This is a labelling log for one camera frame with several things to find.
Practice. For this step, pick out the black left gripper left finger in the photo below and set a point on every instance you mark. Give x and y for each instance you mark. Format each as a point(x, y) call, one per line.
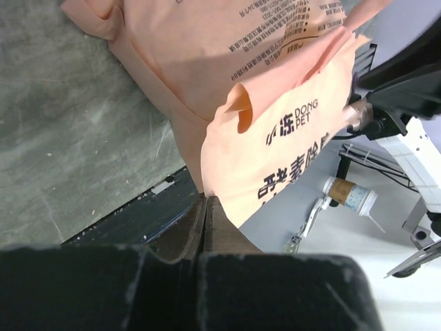
point(106, 286)

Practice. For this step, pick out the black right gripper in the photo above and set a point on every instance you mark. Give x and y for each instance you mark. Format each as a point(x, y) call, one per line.
point(405, 87)

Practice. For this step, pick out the metal bracket on floor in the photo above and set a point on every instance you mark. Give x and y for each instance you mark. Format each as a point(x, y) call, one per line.
point(293, 244)

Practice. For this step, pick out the grey wheeled stand base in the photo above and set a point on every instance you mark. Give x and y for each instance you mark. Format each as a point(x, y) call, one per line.
point(420, 224)

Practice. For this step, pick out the orange cat litter bag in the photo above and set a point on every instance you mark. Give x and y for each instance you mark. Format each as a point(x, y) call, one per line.
point(254, 90)

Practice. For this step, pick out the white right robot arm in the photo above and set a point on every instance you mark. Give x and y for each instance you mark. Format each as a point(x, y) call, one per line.
point(419, 159)

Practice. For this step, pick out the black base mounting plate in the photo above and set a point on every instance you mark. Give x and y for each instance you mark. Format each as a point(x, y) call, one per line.
point(145, 216)

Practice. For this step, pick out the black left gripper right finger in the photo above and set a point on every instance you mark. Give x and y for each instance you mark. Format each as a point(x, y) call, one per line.
point(242, 291)

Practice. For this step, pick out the paper coffee cup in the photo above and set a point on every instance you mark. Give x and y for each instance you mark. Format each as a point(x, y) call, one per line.
point(350, 195)

